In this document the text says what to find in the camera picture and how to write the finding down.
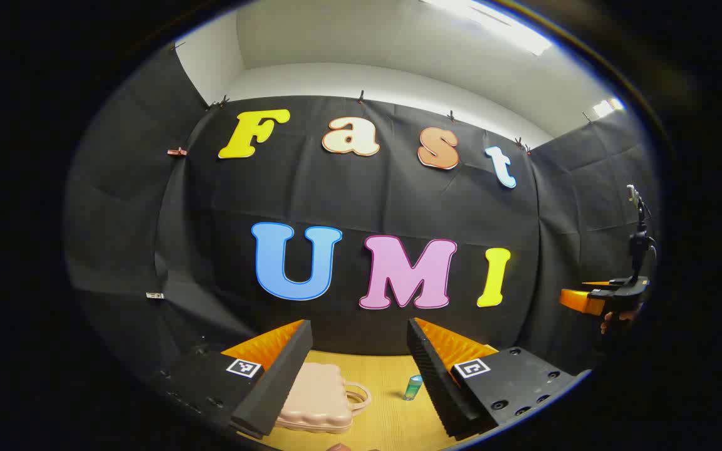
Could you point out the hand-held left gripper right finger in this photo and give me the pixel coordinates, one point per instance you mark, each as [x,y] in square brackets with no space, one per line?
[433,376]

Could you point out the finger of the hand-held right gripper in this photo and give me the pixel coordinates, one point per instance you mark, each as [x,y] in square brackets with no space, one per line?
[580,302]
[598,284]

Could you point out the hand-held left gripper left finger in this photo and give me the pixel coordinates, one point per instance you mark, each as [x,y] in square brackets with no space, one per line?
[276,382]

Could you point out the teal skin care tube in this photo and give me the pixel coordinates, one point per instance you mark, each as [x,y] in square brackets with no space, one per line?
[412,388]

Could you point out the pink suitcase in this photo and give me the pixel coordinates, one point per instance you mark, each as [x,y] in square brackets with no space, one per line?
[314,401]

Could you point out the small ceiling light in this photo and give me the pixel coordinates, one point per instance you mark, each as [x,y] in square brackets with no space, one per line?
[607,107]

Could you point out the black backdrop cloth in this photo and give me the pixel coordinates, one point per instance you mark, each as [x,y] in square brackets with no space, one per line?
[367,200]

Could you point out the copper clip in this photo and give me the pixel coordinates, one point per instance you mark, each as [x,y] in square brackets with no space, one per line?
[177,151]

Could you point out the long ceiling light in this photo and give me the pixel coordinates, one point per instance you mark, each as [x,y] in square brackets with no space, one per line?
[499,22]

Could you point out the row of black clips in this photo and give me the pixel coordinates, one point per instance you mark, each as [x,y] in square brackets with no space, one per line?
[361,97]

